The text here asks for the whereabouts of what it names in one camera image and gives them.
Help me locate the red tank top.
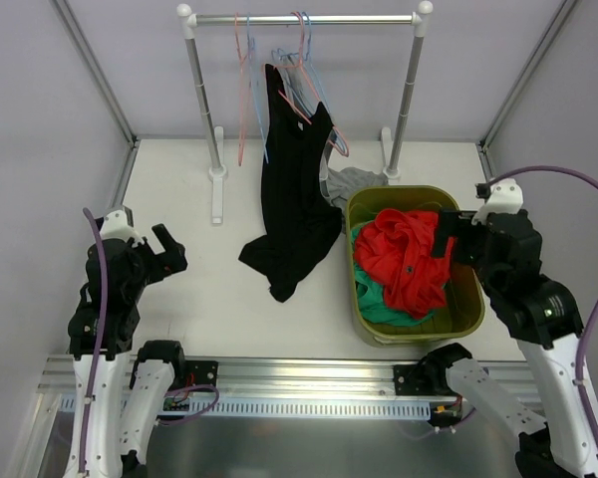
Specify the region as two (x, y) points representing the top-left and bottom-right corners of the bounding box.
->
(351, 208), (450, 319)

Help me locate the green tank top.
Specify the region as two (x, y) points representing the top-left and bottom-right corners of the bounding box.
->
(354, 264), (435, 327)

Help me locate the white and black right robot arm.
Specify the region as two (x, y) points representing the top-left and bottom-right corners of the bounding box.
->
(417, 210), (598, 477)

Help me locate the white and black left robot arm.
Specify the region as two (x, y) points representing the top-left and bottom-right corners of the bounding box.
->
(65, 224), (187, 477)

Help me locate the grey tank top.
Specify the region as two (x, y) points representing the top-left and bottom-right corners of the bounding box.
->
(283, 64), (391, 208)

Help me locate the black tank top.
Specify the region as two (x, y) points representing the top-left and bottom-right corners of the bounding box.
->
(239, 64), (342, 303)

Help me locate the olive green plastic basket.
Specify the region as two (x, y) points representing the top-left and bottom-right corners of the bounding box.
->
(344, 185), (485, 348)

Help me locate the silver and white clothes rack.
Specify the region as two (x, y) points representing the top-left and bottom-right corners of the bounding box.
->
(176, 1), (434, 226)

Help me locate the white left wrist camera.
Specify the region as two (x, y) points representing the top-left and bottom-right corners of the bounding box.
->
(100, 206), (146, 247)

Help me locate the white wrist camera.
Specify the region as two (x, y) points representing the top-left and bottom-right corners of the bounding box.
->
(471, 178), (523, 225)
(100, 206), (146, 247)

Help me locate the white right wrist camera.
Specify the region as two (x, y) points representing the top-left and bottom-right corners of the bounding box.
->
(471, 178), (523, 225)

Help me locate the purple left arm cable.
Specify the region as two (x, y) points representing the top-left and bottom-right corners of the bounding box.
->
(77, 207), (110, 474)

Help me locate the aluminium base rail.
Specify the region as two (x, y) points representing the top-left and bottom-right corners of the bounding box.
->
(36, 356), (541, 406)

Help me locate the white slotted cable duct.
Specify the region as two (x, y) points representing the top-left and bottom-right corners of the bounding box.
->
(59, 394), (432, 421)

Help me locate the aluminium left frame post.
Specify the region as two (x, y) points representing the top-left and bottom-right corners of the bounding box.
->
(49, 0), (141, 148)

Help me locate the aluminium frame post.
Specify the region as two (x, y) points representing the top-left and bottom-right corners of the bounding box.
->
(480, 0), (580, 153)
(49, 0), (141, 148)

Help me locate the aluminium right frame post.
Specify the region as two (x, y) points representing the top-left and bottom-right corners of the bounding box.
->
(480, 0), (580, 153)

